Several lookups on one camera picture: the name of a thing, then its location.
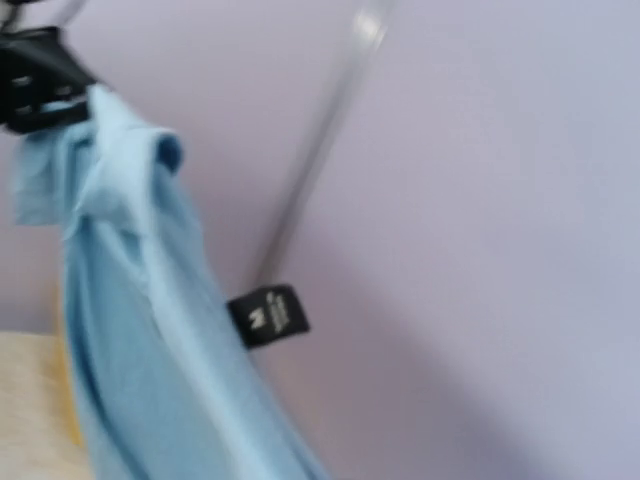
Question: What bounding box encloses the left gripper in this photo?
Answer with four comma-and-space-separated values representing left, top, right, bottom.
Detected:
1, 26, 97, 135

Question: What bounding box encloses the left aluminium frame post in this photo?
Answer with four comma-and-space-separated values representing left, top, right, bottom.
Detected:
246, 1, 396, 286

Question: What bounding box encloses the light blue printed t-shirt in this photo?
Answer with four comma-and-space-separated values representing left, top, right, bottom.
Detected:
14, 85, 328, 479

